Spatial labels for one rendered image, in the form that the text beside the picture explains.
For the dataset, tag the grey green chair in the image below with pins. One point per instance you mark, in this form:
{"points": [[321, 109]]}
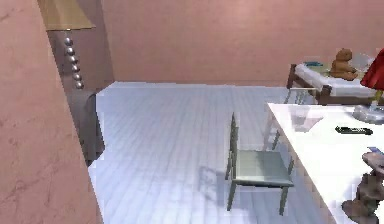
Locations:
{"points": [[258, 165]]}

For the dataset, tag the dark grey cabinet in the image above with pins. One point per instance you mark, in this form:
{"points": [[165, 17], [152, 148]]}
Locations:
{"points": [[85, 123]]}

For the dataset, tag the teal book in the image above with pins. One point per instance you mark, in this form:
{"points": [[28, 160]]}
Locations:
{"points": [[312, 63]]}

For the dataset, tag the white table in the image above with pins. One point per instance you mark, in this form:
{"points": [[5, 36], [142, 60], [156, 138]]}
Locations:
{"points": [[328, 150]]}

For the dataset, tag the beige shade beaded floor lamp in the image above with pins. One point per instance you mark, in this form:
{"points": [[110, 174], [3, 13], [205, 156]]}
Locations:
{"points": [[70, 20]]}

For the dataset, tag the brown teddy bear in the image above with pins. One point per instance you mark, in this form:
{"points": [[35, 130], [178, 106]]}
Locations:
{"points": [[342, 65]]}

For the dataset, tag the black remote control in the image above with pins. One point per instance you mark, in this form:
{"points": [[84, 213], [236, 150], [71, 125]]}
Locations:
{"points": [[353, 130]]}

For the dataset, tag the white pillow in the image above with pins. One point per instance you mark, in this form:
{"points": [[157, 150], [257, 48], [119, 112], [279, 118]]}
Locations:
{"points": [[361, 61]]}

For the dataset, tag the blue flat card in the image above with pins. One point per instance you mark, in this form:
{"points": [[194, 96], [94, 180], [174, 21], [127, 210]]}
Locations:
{"points": [[376, 150]]}

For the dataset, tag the brown grey rock statue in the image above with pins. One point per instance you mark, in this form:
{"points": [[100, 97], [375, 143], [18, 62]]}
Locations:
{"points": [[368, 193]]}

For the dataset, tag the brown frame white bed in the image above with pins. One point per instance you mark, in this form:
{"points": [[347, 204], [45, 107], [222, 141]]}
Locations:
{"points": [[320, 81]]}

